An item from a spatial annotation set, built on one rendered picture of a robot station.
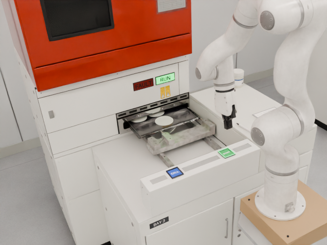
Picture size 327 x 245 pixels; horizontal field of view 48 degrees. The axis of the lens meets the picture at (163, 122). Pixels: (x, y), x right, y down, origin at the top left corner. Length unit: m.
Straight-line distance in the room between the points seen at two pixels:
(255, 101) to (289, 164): 0.77
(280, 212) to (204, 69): 0.61
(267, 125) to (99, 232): 1.48
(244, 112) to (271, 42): 2.65
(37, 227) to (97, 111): 1.20
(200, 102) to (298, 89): 0.93
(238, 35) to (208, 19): 2.60
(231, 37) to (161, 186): 0.63
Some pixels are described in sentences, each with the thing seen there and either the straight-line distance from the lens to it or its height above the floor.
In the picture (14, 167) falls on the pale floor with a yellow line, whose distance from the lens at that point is 3.49.
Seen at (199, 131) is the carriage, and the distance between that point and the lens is 1.94.
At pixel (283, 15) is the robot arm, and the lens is 1.05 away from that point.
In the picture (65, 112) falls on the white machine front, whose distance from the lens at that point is 1.88.
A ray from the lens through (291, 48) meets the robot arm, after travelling 1.16.
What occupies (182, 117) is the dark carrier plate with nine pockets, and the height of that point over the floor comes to 0.90.
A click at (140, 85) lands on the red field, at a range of 1.95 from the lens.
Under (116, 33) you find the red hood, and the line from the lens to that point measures 1.76.
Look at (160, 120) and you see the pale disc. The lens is 2.01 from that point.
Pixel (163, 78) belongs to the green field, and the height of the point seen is 1.10.
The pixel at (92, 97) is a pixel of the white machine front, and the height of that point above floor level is 1.10.
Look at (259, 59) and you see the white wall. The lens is 4.50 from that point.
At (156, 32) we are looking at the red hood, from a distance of 1.85.
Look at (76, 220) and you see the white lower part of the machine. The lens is 2.29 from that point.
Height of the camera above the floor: 1.94
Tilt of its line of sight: 31 degrees down
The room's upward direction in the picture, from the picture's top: 4 degrees counter-clockwise
